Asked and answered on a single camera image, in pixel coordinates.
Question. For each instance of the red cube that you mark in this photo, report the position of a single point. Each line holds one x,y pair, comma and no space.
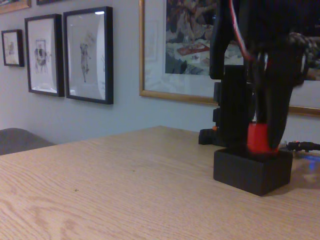
257,137

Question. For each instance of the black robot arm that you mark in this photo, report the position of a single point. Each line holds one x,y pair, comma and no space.
232,100

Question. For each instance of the black box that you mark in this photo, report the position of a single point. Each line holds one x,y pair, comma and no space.
250,172

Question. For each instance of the large gold framed painting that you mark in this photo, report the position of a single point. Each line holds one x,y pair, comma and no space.
185,50

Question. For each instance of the large black picture frame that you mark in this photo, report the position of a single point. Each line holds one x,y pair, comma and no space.
86,55

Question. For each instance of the medium black picture frame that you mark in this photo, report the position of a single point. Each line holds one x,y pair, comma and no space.
41,55

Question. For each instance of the dark picture frame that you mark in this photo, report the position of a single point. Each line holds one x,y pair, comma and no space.
47,2

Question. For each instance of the small black picture frame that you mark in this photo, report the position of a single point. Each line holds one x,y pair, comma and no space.
11,47

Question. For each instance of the gold picture frame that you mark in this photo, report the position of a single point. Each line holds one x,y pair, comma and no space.
12,6

